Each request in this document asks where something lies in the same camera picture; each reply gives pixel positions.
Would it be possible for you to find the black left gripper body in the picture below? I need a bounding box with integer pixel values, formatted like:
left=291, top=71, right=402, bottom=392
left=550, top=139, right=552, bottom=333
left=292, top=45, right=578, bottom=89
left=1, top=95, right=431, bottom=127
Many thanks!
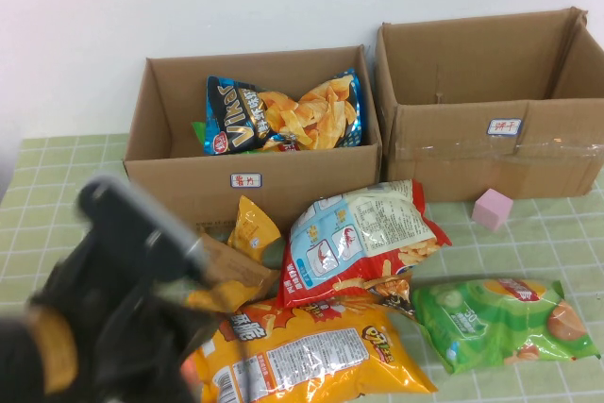
left=28, top=222, right=191, bottom=377

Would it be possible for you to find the small black orange snack packet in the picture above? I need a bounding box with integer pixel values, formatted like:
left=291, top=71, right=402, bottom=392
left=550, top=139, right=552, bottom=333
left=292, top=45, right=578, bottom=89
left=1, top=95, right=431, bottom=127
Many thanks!
left=362, top=273, right=419, bottom=319
left=26, top=306, right=79, bottom=395

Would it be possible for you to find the green cucumber potato chip bag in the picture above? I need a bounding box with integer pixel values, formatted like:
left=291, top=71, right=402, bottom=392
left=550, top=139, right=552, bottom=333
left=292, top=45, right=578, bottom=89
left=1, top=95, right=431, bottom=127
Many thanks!
left=411, top=278, right=600, bottom=375

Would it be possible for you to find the small yellow snack packet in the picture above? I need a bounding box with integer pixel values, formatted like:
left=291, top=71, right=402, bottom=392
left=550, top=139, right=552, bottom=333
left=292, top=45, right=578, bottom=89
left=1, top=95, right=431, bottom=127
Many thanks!
left=186, top=279, right=266, bottom=313
left=227, top=194, right=283, bottom=262

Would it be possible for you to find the green snack bag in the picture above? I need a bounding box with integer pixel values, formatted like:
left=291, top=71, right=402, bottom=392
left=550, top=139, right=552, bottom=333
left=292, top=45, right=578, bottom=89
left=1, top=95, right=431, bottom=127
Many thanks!
left=190, top=121, right=211, bottom=152

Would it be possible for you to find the large orange snack bag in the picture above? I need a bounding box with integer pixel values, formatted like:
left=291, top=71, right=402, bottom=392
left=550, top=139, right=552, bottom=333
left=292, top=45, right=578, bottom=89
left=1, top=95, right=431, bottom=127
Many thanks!
left=188, top=296, right=439, bottom=403

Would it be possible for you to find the cardboard box with printed text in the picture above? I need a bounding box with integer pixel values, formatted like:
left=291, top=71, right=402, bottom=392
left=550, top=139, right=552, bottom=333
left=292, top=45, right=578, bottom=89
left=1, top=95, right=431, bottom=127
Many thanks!
left=121, top=45, right=382, bottom=238

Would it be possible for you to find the brown cracker packet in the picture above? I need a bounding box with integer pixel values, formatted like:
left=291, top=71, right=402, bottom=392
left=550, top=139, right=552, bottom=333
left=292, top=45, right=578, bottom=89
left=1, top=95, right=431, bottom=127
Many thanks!
left=197, top=232, right=280, bottom=289

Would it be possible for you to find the blue black Vikas chip bag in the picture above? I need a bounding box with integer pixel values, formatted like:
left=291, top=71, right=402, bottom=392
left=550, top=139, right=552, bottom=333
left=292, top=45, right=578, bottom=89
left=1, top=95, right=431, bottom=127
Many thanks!
left=203, top=67, right=367, bottom=157

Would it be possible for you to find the red white shrimp chips bag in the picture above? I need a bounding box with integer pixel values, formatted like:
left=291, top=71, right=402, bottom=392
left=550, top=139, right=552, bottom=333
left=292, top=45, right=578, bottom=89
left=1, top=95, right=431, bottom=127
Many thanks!
left=277, top=179, right=452, bottom=310

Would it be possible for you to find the taped cardboard box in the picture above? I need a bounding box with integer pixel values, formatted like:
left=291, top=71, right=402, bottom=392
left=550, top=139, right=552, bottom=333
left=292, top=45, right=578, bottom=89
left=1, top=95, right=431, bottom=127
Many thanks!
left=375, top=7, right=604, bottom=204

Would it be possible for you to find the pink foam cube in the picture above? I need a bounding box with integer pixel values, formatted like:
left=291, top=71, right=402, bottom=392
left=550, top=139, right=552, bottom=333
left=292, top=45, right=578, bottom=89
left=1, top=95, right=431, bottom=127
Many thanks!
left=471, top=188, right=514, bottom=233

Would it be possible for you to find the green checkered tablecloth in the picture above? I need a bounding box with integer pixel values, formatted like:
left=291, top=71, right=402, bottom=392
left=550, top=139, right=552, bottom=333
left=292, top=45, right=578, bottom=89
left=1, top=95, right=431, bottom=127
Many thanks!
left=0, top=132, right=604, bottom=403

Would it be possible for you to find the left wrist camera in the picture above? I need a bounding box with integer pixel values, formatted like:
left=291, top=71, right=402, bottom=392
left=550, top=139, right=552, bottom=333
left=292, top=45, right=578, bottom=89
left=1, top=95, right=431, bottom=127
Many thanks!
left=77, top=175, right=211, bottom=284

